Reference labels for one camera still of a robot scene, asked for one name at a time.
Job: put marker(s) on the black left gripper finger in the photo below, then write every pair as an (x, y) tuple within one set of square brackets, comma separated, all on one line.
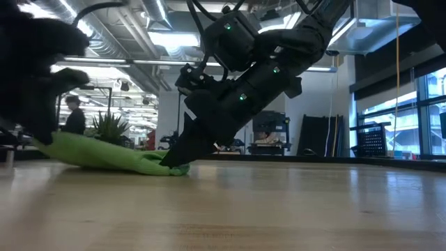
[(31, 115)]

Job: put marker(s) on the black background robot arm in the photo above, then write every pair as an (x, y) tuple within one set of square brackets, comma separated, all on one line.
[(170, 141), (238, 143)]

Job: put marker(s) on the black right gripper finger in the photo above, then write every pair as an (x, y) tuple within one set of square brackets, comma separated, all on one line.
[(190, 146)]

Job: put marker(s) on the artificial green potted plant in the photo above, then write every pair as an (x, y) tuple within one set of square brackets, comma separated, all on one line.
[(109, 129)]

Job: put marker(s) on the black leaning panels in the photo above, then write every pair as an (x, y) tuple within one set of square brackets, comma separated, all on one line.
[(313, 136)]

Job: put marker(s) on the green microfiber towel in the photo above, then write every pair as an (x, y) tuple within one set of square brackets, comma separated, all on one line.
[(97, 155)]

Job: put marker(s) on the dark storage cabinet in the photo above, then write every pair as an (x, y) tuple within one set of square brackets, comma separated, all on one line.
[(275, 120)]

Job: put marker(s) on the black table frame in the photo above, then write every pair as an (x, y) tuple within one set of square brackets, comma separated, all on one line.
[(278, 157)]

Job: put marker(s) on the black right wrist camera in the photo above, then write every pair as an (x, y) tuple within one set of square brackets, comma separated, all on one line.
[(230, 42)]

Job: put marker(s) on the black perforated panel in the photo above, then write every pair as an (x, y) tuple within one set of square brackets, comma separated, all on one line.
[(372, 141)]

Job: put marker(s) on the black window frame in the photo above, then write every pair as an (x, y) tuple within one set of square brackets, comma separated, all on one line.
[(422, 122)]

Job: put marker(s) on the red background object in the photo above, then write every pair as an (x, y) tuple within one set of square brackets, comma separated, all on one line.
[(151, 139)]

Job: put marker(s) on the long ceiling light tube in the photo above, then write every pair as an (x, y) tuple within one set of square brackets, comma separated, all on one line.
[(94, 60)]

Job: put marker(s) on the person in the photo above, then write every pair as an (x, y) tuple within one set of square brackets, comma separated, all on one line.
[(266, 137), (76, 122)]

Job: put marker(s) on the black metal stand frame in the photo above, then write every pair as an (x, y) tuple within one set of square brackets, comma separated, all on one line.
[(110, 104), (179, 104)]

